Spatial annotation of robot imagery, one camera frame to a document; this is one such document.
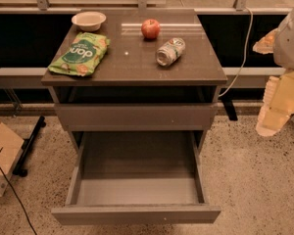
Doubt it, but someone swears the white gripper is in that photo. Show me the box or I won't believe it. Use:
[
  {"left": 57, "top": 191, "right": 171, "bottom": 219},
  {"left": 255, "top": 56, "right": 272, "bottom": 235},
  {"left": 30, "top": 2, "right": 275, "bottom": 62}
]
[{"left": 253, "top": 8, "right": 294, "bottom": 137}]

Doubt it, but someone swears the green rice chip bag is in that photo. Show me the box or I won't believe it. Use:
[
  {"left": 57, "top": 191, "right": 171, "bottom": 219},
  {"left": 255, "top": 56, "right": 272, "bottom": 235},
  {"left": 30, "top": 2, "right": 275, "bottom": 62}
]
[{"left": 48, "top": 32, "right": 110, "bottom": 76}]

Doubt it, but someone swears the grey drawer cabinet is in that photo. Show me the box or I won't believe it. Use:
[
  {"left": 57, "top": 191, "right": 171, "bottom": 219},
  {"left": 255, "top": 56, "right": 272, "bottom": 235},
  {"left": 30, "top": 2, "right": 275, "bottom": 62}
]
[{"left": 42, "top": 9, "right": 226, "bottom": 146}]

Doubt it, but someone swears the closed grey upper drawer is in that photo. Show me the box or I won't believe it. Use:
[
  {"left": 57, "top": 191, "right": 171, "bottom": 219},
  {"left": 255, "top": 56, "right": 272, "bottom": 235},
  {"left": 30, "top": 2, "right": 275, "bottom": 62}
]
[{"left": 55, "top": 104, "right": 217, "bottom": 131}]

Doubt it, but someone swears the open grey middle drawer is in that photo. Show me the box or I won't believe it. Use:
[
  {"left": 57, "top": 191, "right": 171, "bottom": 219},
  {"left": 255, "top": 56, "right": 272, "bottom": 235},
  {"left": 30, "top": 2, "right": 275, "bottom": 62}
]
[{"left": 52, "top": 131, "right": 221, "bottom": 225}]

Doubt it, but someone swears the black stand leg right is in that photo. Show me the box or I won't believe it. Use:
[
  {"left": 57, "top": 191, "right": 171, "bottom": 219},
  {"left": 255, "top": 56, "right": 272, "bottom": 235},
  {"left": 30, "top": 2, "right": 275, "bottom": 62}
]
[{"left": 221, "top": 98, "right": 238, "bottom": 121}]

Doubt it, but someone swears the black stand leg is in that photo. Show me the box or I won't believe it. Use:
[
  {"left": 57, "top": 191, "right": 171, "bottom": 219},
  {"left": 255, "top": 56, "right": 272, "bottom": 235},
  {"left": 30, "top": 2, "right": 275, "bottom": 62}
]
[
  {"left": 13, "top": 116, "right": 46, "bottom": 177},
  {"left": 221, "top": 98, "right": 238, "bottom": 121}
]

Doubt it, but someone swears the green soda can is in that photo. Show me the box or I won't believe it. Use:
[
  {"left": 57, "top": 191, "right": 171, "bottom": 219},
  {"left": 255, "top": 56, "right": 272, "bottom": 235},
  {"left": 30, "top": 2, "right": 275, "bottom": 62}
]
[{"left": 156, "top": 37, "right": 185, "bottom": 67}]

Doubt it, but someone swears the red apple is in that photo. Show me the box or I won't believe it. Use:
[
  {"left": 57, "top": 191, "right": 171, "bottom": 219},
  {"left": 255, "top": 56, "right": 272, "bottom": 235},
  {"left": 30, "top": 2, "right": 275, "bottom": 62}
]
[{"left": 141, "top": 19, "right": 161, "bottom": 39}]

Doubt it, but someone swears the white paper bowl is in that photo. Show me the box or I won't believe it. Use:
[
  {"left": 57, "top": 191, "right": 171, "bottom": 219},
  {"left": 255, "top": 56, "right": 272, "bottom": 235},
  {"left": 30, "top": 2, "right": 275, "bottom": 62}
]
[{"left": 72, "top": 12, "right": 106, "bottom": 32}]

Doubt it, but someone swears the black stand leg left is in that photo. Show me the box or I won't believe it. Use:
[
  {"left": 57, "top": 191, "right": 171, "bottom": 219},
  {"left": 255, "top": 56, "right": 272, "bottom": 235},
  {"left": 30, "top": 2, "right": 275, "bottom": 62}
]
[{"left": 13, "top": 116, "right": 46, "bottom": 177}]

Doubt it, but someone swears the cardboard box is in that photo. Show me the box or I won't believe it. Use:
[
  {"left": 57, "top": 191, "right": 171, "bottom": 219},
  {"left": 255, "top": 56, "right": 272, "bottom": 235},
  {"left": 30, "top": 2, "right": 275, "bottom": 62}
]
[{"left": 0, "top": 120, "right": 24, "bottom": 197}]

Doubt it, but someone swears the white cable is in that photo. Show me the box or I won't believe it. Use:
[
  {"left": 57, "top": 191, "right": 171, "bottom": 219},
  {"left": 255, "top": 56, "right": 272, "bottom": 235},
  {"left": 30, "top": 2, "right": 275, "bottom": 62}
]
[{"left": 218, "top": 7, "right": 255, "bottom": 99}]

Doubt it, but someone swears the black cable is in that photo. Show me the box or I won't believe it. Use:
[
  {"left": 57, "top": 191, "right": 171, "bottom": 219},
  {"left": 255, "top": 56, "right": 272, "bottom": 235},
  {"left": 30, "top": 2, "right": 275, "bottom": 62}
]
[{"left": 0, "top": 150, "right": 39, "bottom": 235}]

